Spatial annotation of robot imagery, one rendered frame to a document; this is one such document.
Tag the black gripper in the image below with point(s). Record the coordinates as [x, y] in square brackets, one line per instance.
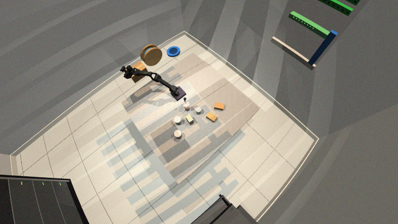
[123, 70]

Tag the orange-brown box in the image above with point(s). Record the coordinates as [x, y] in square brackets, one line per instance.
[219, 106]
[211, 117]

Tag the french press coffee maker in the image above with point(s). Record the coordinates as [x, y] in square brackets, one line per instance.
[186, 105]

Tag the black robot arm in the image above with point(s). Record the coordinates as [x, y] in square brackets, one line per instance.
[157, 78]

